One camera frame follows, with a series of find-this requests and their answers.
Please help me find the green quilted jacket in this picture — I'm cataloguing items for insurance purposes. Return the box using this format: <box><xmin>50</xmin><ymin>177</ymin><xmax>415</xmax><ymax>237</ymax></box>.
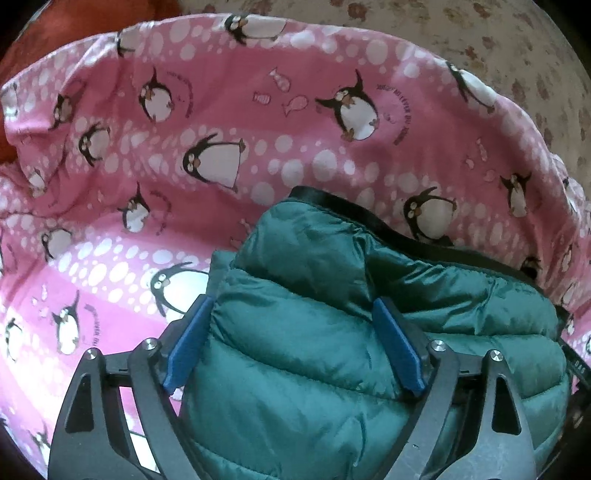
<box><xmin>178</xmin><ymin>186</ymin><xmax>573</xmax><ymax>480</ymax></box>

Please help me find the pink penguin print blanket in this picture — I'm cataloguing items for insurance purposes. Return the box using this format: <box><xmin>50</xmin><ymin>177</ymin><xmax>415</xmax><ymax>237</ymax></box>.
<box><xmin>0</xmin><ymin>11</ymin><xmax>591</xmax><ymax>480</ymax></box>

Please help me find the red knitted cloth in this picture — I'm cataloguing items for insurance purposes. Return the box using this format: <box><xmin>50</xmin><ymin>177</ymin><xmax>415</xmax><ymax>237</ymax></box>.
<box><xmin>0</xmin><ymin>0</ymin><xmax>182</xmax><ymax>165</ymax></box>

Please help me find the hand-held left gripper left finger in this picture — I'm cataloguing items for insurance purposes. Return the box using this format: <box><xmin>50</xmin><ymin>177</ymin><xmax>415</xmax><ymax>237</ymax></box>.
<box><xmin>48</xmin><ymin>294</ymin><xmax>214</xmax><ymax>480</ymax></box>

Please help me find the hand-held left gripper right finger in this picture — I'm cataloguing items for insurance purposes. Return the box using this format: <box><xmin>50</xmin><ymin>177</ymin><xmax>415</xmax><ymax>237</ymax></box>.
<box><xmin>372</xmin><ymin>297</ymin><xmax>539</xmax><ymax>480</ymax></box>

